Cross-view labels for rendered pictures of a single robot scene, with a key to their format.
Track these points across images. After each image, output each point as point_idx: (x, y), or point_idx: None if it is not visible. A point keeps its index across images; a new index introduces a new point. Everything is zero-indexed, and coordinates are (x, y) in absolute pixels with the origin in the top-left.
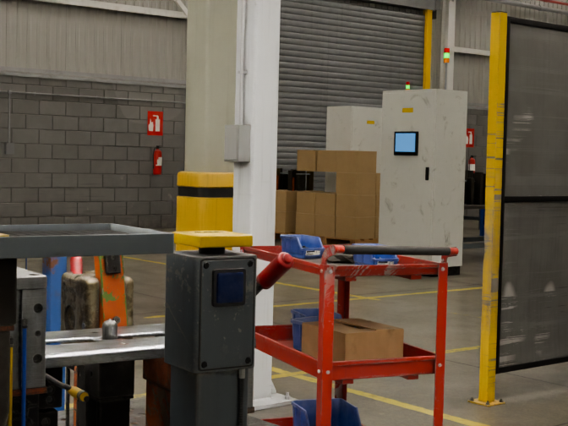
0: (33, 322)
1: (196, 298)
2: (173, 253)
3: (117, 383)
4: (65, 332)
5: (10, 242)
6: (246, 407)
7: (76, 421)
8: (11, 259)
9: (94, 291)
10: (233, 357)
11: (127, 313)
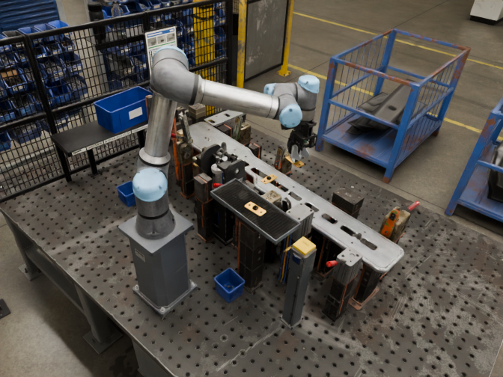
0: None
1: (290, 255)
2: (275, 244)
3: None
4: (359, 226)
5: (246, 220)
6: (299, 283)
7: None
8: None
9: (385, 220)
10: (296, 272)
11: (393, 232)
